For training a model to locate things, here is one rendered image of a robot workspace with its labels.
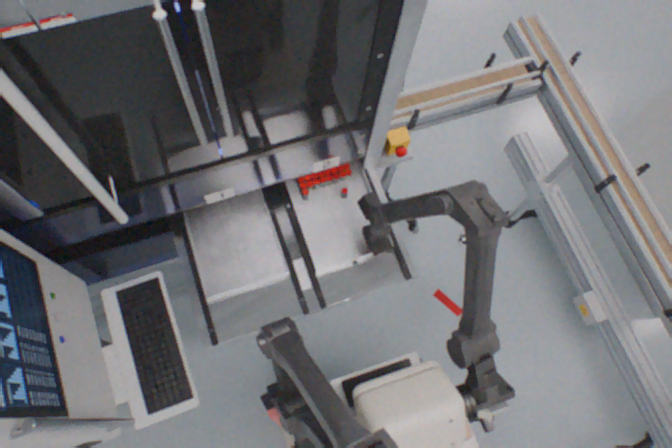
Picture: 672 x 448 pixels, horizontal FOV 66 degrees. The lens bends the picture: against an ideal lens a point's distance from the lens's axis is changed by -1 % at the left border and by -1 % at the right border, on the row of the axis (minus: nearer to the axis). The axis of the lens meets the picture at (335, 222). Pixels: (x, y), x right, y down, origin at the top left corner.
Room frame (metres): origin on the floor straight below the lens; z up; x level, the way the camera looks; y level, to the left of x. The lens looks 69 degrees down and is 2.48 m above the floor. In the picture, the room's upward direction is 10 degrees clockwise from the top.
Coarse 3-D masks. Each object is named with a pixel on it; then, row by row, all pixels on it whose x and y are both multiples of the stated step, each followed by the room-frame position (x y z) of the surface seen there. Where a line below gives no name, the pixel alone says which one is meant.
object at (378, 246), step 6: (366, 228) 0.56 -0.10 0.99; (366, 234) 0.54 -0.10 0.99; (372, 240) 0.52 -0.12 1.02; (378, 240) 0.51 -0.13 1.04; (384, 240) 0.52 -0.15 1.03; (372, 246) 0.51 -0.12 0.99; (378, 246) 0.51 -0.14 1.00; (384, 246) 0.51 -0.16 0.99; (390, 246) 0.52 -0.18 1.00; (372, 252) 0.49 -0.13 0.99; (378, 252) 0.49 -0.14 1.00; (384, 252) 0.49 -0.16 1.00
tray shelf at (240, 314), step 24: (264, 192) 0.67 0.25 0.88; (168, 216) 0.52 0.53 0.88; (288, 216) 0.60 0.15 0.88; (288, 240) 0.52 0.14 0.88; (360, 264) 0.48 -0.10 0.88; (384, 264) 0.49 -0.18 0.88; (408, 264) 0.51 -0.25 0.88; (192, 288) 0.31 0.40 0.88; (264, 288) 0.35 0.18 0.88; (288, 288) 0.36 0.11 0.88; (312, 288) 0.38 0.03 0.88; (336, 288) 0.39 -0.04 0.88; (360, 288) 0.40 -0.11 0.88; (384, 288) 0.42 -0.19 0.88; (216, 312) 0.25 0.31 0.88; (240, 312) 0.26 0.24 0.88; (264, 312) 0.28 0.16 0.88; (288, 312) 0.29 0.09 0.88; (312, 312) 0.30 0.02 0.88; (240, 336) 0.19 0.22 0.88
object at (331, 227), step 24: (360, 168) 0.80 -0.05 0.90; (288, 192) 0.67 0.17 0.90; (312, 192) 0.69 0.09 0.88; (336, 192) 0.71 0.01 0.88; (360, 192) 0.73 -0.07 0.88; (312, 216) 0.61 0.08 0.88; (336, 216) 0.63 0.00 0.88; (360, 216) 0.64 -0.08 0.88; (312, 240) 0.53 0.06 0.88; (336, 240) 0.54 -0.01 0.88; (360, 240) 0.56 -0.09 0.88; (312, 264) 0.45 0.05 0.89; (336, 264) 0.46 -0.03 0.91
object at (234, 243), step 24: (192, 216) 0.54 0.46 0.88; (216, 216) 0.55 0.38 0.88; (240, 216) 0.57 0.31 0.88; (264, 216) 0.58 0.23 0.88; (192, 240) 0.46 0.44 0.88; (216, 240) 0.47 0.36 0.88; (240, 240) 0.49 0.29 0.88; (264, 240) 0.50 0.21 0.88; (216, 264) 0.40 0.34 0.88; (240, 264) 0.41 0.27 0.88; (264, 264) 0.42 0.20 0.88; (216, 288) 0.32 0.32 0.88; (240, 288) 0.33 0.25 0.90
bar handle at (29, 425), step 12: (24, 420) -0.09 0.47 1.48; (36, 420) -0.09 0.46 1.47; (48, 420) -0.09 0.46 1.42; (60, 420) -0.09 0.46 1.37; (72, 420) -0.09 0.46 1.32; (84, 420) -0.09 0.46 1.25; (96, 420) -0.09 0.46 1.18; (108, 420) -0.09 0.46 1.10; (120, 420) -0.09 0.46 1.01; (132, 420) -0.09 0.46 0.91; (12, 432) -0.12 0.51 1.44; (24, 432) -0.11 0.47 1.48
